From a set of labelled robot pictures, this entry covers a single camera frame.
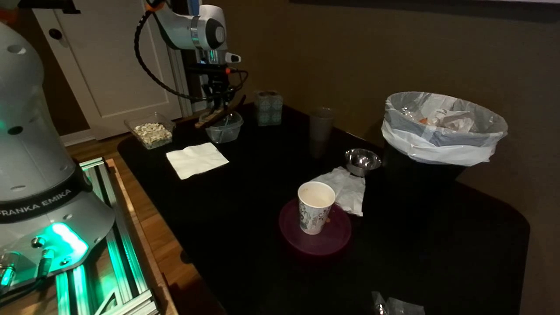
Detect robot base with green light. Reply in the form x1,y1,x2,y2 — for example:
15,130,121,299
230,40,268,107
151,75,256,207
0,25,114,294

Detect aluminium frame rails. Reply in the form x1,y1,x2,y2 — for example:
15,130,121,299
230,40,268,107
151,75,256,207
55,158,162,315

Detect small metal bowl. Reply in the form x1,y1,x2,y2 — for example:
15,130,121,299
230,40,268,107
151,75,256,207
345,147,384,177

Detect crumpled white paper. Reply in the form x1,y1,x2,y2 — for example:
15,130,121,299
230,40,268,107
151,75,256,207
317,166,366,217

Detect dark plastic tumbler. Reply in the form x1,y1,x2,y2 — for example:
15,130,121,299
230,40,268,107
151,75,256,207
310,107,333,159

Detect patterned paper cup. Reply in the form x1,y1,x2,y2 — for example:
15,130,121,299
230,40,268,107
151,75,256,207
298,180,337,236

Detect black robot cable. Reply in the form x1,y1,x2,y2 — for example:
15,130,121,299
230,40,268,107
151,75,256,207
134,0,204,102

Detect clear plastic bowl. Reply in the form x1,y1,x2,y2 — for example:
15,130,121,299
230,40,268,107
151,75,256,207
207,112,244,144

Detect clear container of popcorn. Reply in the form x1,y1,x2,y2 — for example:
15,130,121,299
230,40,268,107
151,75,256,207
127,112,176,151

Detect wooden spoon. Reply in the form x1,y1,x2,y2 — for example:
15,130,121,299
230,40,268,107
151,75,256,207
195,95,247,128

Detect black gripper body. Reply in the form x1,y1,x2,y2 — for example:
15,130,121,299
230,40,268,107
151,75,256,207
188,51,249,105

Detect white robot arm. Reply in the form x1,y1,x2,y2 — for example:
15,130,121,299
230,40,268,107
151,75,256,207
135,0,249,107

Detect white door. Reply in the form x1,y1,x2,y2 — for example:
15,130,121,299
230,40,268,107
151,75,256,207
34,0,190,140

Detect white paper napkin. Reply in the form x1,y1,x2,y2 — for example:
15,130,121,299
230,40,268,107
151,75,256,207
167,142,228,180

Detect purple plate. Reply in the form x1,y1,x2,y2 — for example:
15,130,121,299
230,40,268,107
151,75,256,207
277,198,354,257

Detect bin with white bag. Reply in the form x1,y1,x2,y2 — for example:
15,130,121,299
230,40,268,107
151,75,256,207
382,91,508,166

